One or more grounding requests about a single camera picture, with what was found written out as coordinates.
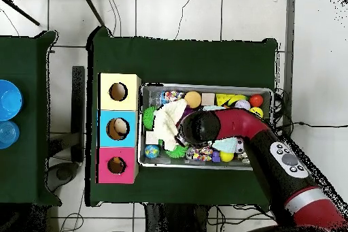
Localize dark green side tablecloth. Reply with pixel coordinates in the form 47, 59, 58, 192
0, 30, 63, 207

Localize white baseball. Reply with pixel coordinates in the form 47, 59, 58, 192
234, 99, 251, 111

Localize green spiky ball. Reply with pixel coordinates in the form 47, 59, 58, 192
164, 144, 189, 159

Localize blue round lid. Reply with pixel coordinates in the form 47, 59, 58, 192
0, 120, 20, 150

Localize black tripod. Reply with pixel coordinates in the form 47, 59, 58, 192
0, 0, 105, 26

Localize orange foam cylinder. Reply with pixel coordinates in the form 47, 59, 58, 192
184, 90, 202, 109

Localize black power cable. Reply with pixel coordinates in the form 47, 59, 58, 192
274, 121, 348, 140

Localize plain wooden block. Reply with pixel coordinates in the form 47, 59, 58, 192
201, 93, 215, 106

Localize orange red ball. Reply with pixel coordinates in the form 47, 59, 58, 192
249, 93, 264, 108

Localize wooden box with three holes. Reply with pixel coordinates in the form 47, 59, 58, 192
97, 72, 142, 184

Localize mint waffle cloth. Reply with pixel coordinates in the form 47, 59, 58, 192
202, 105, 239, 153

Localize cream waffle cloth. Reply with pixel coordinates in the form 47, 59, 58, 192
153, 98, 188, 151

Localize green fuzzy ball with eyes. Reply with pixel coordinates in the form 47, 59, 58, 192
142, 105, 158, 131

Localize yellow seamed ball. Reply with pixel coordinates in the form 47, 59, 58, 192
249, 106, 264, 119

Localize grey round floor base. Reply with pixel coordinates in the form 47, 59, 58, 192
46, 161, 80, 193

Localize blue plastic bowl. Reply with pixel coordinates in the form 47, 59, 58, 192
0, 79, 24, 122

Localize globe print ball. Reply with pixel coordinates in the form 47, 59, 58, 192
144, 144, 160, 159

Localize thin black cable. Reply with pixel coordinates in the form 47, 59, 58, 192
58, 188, 86, 232
105, 0, 122, 37

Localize shallow mesh bin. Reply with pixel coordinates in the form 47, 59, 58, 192
138, 82, 274, 171

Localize plain yellow foam ball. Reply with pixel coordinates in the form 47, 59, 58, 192
219, 150, 234, 163

